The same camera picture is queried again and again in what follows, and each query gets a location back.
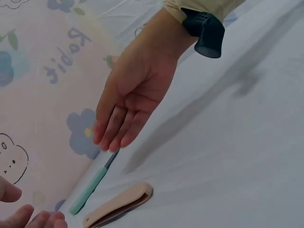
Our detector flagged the beige folded case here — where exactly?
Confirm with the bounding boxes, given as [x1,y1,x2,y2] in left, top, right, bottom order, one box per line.
[83,182,154,228]

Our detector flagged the person's left hand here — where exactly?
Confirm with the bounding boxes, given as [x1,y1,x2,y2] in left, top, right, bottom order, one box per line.
[0,175,68,228]

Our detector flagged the teal handled small knife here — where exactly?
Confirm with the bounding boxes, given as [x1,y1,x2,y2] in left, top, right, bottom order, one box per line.
[68,149,120,216]

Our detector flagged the person's right hand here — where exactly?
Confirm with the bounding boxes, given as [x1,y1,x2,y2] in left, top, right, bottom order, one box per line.
[93,9,199,152]

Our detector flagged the person's right forearm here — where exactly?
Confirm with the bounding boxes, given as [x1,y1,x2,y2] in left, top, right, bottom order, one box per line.
[163,0,243,24]

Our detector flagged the black wrist band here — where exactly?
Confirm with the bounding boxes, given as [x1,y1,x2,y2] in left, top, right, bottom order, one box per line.
[181,7,226,59]

